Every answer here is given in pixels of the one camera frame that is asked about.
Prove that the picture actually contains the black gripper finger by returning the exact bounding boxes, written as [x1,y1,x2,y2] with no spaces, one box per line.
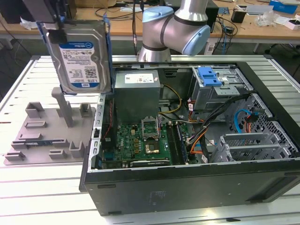
[48,13,68,45]

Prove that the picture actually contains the hard disk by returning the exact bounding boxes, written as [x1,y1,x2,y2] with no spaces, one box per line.
[38,19,113,96]

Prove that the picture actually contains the blue data wire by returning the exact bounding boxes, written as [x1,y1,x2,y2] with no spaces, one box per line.
[234,109,253,136]

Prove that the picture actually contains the orange red yellow power wire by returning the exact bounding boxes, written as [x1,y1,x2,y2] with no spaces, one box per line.
[243,112,261,135]

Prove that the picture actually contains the crumpled white paper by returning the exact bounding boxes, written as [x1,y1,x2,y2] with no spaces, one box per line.
[20,20,39,30]

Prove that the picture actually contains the large black box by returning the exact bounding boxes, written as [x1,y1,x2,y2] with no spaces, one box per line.
[0,0,31,24]

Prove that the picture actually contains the wooden desk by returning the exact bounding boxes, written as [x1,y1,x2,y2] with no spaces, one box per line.
[0,0,300,40]

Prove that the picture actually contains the brown cardboard piece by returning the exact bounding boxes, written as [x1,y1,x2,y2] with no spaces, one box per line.
[76,0,118,8]

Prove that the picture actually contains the grey parts rack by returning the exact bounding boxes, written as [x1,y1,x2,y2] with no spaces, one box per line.
[3,86,97,166]

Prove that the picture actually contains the grey power supply unit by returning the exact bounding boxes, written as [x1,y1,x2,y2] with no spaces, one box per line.
[114,69,162,125]

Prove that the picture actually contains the RAM stick in rack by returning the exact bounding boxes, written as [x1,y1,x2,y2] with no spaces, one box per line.
[25,140,54,148]

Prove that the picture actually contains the metal socket cover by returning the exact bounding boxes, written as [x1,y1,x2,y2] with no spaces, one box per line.
[140,116,160,141]

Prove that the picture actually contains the green motherboard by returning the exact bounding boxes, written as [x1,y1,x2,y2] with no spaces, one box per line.
[100,117,195,168]

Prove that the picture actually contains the socket locking lever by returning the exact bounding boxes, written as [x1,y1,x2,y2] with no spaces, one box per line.
[157,117,163,141]

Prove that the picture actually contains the CPU socket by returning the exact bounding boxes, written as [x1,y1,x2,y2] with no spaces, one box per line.
[144,140,161,155]

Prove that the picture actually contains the blue plastic drive latch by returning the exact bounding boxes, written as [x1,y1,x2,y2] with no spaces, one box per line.
[198,67,222,87]

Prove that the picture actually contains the black graphics card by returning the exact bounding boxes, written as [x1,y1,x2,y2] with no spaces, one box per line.
[130,159,172,167]

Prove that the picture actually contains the black computer tower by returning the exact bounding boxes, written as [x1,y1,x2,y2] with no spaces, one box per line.
[205,0,220,33]

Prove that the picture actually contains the black RAM slot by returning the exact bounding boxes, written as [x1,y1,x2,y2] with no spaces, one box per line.
[172,123,184,165]
[166,123,178,165]
[169,123,180,165]

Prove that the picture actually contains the grey metal drive cage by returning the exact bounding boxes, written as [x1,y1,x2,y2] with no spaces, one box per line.
[190,66,255,111]

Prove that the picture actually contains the installed RAM stick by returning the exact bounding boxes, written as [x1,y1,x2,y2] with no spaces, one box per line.
[175,123,189,165]

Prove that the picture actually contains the small black box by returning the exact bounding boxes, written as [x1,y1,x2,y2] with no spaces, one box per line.
[231,10,247,23]

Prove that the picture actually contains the black open PC case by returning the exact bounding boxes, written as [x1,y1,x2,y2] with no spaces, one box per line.
[78,61,300,217]

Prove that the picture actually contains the clear plastic bag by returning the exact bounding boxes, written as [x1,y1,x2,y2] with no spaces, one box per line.
[255,10,276,26]

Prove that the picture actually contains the blue box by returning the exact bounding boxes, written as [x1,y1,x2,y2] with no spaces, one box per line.
[269,0,295,11]

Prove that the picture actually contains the white box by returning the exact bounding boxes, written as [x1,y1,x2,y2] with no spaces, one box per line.
[285,19,300,30]

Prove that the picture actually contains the yellow black wire bundle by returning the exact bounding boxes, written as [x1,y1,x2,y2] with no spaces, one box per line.
[159,84,183,115]

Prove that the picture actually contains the orange wire bundle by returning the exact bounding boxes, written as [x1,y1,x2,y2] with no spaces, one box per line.
[188,137,206,156]

